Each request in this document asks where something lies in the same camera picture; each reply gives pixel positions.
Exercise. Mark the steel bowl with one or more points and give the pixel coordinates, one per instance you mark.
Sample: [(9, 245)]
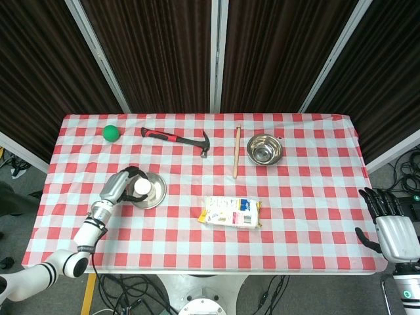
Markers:
[(264, 149)]

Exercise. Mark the black box with green lights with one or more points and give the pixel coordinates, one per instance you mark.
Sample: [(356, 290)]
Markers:
[(411, 203)]

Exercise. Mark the green ball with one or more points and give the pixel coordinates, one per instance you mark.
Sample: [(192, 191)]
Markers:
[(111, 133)]

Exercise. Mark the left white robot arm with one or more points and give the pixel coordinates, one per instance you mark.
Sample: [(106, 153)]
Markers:
[(85, 236)]

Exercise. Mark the yellow floor tape strip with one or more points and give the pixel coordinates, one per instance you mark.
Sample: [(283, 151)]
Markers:
[(88, 293)]

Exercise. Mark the red black claw hammer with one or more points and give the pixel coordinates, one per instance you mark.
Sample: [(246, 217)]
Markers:
[(177, 139)]

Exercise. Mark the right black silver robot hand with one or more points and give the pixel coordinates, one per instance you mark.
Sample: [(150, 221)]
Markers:
[(398, 239)]

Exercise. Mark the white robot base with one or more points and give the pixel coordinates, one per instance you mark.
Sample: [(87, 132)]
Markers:
[(201, 292)]

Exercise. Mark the aluminium partition post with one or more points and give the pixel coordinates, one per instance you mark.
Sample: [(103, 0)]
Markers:
[(218, 55), (334, 55), (98, 55)]

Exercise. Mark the white yellow snack package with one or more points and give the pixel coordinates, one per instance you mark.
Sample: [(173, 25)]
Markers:
[(229, 213)]

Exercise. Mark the round steel plate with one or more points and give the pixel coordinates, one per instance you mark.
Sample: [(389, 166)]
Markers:
[(159, 193)]

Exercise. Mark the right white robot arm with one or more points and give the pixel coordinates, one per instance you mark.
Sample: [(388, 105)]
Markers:
[(408, 288)]

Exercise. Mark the white plastic cup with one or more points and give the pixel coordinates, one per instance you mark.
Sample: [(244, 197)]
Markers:
[(142, 187)]

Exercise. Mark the red white checkered tablecloth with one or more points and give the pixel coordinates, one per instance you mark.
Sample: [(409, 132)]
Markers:
[(295, 213)]

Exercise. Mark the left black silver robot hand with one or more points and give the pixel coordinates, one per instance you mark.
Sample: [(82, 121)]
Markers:
[(115, 185)]

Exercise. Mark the aluminium partition base rail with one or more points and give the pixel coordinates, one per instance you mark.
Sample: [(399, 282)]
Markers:
[(393, 152), (23, 152)]

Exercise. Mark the wooden stick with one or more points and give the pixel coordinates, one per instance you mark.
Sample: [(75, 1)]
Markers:
[(237, 151)]

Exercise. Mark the dark brown partition panel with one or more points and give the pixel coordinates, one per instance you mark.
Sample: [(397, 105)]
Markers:
[(384, 75), (157, 55), (39, 75), (279, 55)]

